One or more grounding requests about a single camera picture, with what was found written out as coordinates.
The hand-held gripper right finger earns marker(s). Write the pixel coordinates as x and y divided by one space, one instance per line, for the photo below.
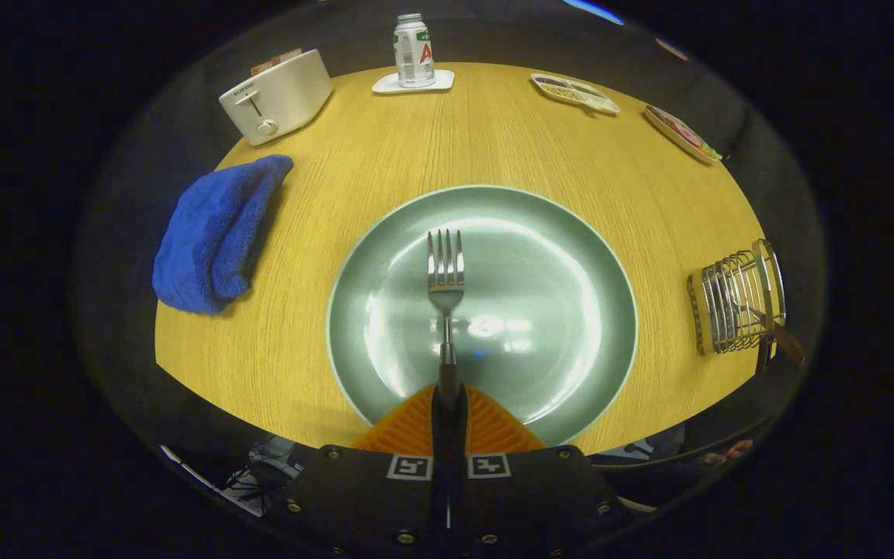
540 497

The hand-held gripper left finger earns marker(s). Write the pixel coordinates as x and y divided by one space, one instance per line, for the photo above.
354 497

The pale green plate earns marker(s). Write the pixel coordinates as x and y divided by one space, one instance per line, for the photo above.
540 310

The blue towel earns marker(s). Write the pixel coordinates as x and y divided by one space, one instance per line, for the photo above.
214 233

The white plate of toy food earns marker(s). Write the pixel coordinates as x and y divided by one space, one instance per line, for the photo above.
680 136

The white toaster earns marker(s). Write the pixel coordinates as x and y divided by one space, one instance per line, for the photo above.
284 101

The white divided dish with beans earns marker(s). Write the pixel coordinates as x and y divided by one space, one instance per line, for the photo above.
575 93

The white coaster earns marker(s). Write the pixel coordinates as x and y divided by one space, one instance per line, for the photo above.
441 80

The brown toast slice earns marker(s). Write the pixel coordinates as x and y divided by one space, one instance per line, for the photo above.
276 60

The plastic bottle with white label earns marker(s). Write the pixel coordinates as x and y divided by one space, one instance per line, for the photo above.
414 54

